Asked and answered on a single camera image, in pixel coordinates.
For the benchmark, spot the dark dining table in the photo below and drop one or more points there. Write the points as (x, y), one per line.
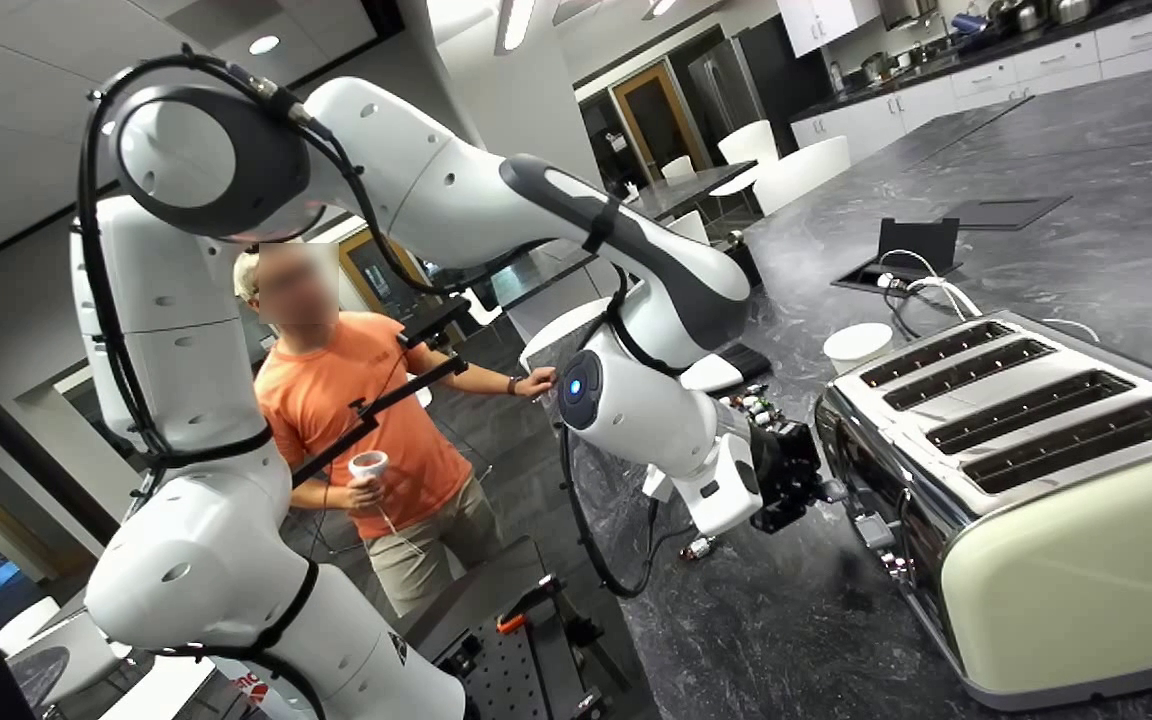
(687, 188)

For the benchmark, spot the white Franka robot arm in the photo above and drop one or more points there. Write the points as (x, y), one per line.
(339, 332)

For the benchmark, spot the white kitchen counter cabinets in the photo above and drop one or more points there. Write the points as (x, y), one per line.
(1001, 67)

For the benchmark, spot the person in orange shirt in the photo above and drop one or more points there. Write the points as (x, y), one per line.
(363, 412)

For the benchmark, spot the black perforated mounting board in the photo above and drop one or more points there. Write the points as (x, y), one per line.
(521, 667)

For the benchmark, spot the cream and chrome four-slot toaster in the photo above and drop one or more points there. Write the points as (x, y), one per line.
(1071, 535)

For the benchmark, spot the white box on counter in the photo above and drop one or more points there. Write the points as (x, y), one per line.
(752, 140)

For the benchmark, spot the small clear cup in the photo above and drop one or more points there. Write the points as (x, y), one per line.
(371, 468)

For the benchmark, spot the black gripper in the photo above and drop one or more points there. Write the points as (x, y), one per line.
(781, 476)

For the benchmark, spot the round ceiling light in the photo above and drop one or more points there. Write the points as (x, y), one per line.
(263, 45)

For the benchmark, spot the black power outlet box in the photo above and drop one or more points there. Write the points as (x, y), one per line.
(919, 241)

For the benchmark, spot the white round cup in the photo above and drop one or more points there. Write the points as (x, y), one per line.
(857, 344)

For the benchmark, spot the black camera stand pole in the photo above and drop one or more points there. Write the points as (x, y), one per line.
(379, 403)

